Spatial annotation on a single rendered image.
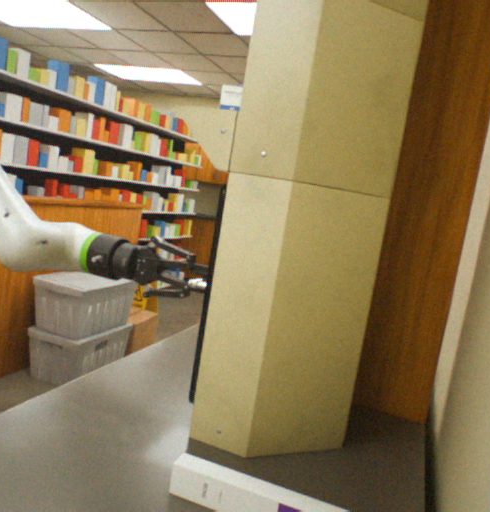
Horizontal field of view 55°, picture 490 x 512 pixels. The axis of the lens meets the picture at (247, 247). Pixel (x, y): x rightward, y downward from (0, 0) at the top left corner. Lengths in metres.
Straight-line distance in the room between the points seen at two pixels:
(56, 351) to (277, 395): 2.47
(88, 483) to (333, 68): 0.72
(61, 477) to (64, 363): 2.41
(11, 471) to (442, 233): 0.90
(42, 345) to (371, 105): 2.75
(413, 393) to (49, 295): 2.44
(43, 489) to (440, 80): 1.03
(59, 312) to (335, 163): 2.54
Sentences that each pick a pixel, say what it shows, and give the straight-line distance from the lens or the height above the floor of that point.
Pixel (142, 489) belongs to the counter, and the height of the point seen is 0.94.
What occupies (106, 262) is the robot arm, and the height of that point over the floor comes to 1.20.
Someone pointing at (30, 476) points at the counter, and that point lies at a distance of 0.80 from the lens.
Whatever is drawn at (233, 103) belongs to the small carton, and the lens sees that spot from 0.91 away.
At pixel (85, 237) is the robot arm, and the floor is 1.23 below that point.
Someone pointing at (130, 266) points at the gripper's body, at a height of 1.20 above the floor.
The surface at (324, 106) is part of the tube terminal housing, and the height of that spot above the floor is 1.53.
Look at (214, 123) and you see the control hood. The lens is 0.81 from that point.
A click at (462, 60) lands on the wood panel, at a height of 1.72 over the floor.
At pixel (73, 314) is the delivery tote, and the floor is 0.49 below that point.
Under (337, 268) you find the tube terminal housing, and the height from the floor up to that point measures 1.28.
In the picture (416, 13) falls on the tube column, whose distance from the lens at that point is 0.92.
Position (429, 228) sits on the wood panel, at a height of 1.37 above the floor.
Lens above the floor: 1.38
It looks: 6 degrees down
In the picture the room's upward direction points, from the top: 9 degrees clockwise
